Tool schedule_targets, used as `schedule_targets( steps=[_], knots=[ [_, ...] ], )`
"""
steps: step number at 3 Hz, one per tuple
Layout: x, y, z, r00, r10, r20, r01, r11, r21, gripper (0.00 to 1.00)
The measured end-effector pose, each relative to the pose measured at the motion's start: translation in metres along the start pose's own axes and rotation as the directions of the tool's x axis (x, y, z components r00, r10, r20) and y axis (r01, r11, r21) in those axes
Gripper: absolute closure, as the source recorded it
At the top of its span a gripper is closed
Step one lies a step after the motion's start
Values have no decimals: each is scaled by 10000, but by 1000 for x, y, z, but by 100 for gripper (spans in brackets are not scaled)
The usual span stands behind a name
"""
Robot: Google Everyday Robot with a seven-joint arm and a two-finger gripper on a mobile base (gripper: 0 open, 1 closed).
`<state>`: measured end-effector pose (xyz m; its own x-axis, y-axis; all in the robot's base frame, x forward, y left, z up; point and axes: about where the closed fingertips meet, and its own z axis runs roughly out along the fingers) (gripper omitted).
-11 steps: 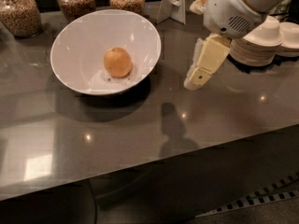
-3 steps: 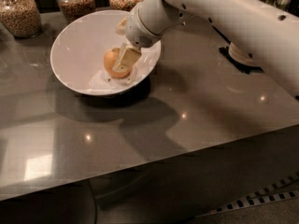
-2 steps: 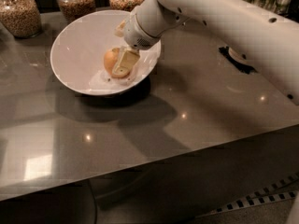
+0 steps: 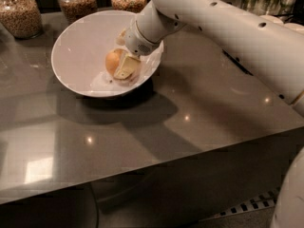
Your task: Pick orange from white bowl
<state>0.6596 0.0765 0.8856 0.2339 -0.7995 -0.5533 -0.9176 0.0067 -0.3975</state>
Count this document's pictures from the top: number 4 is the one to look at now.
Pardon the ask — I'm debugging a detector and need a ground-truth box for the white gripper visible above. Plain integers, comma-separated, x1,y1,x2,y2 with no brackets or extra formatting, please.
114,19,160,80

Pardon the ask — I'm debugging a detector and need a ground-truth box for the orange fruit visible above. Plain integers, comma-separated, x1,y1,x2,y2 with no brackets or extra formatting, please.
105,48,124,76

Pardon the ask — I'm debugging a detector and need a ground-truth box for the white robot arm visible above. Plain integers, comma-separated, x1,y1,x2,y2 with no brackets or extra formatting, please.
124,0,304,228

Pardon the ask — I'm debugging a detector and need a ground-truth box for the large white bowl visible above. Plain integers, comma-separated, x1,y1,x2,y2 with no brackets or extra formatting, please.
51,10,163,98

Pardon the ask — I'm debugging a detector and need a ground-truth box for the middle glass cereal jar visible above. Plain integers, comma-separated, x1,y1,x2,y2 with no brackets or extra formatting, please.
57,0,98,24

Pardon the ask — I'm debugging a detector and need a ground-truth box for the left glass cereal jar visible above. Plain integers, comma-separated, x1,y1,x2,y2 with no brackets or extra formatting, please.
0,0,43,39

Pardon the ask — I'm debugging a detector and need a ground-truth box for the middle drinking glass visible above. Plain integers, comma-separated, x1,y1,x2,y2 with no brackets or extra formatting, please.
260,0,279,15

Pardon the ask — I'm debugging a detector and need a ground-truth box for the right drinking glass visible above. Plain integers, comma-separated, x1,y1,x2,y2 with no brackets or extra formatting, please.
279,0,295,15

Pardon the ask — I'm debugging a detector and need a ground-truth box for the stack of white plates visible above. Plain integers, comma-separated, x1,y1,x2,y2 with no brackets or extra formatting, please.
284,23,304,34

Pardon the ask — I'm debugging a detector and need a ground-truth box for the black wire rack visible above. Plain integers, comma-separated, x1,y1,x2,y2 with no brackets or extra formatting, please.
222,50,254,76

